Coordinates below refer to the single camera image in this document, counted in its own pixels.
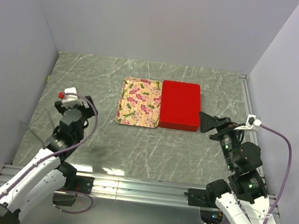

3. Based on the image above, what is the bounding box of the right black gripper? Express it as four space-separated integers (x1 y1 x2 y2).
192 110 247 170

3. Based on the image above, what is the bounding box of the red box lid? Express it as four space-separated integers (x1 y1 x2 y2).
159 80 201 127

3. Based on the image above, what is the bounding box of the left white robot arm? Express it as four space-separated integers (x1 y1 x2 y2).
0 88 98 224

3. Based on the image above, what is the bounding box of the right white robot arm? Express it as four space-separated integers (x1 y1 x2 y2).
199 112 278 224

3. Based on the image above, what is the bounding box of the red cookie box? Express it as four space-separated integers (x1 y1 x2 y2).
159 120 199 132

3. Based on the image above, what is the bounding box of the floral tray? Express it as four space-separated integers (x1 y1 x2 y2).
116 77 163 128

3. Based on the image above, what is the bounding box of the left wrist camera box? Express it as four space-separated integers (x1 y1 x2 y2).
58 87 81 108

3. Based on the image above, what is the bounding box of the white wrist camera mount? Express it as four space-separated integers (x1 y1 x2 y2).
235 114 262 132

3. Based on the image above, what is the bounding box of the aluminium rail right side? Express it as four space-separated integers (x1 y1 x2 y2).
226 73 280 187

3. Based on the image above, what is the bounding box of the aluminium rail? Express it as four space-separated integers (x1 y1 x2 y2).
0 161 282 221
226 73 280 187

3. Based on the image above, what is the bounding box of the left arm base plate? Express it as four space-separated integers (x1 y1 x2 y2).
62 175 94 194

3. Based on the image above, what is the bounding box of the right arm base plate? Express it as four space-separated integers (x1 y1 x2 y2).
184 188 209 207

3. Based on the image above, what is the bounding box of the aluminium rail front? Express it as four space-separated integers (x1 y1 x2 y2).
0 161 282 221

